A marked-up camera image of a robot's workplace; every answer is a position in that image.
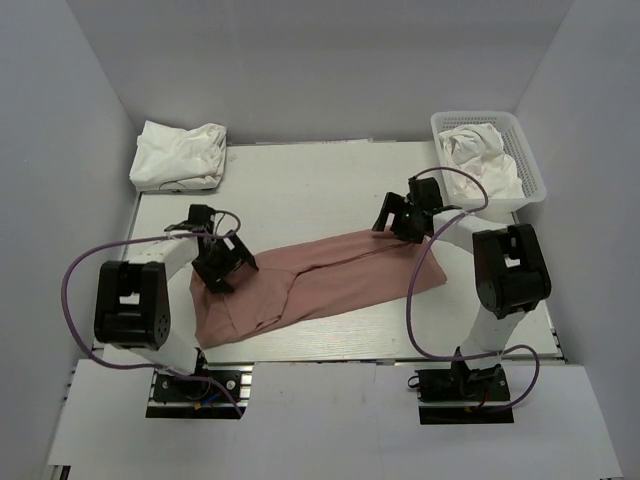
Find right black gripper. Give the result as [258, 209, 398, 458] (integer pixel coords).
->
[373, 193, 425, 245]

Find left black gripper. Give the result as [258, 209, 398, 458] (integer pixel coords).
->
[192, 229, 255, 293]

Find pink t-shirt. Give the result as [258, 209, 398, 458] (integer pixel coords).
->
[190, 230, 447, 349]

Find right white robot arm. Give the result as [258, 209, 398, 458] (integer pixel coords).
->
[372, 177, 552, 360]

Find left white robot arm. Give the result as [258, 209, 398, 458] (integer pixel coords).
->
[94, 204, 258, 399]

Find crumpled white t-shirts in basket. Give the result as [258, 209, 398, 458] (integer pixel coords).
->
[438, 123, 524, 199]

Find folded white t-shirt stack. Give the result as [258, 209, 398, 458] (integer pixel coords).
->
[129, 121, 227, 192]

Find white plastic basket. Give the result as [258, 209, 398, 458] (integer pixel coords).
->
[431, 111, 546, 213]

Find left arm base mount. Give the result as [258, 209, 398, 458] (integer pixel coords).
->
[145, 365, 253, 420]

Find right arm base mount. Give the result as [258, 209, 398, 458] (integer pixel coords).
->
[407, 361, 514, 426]

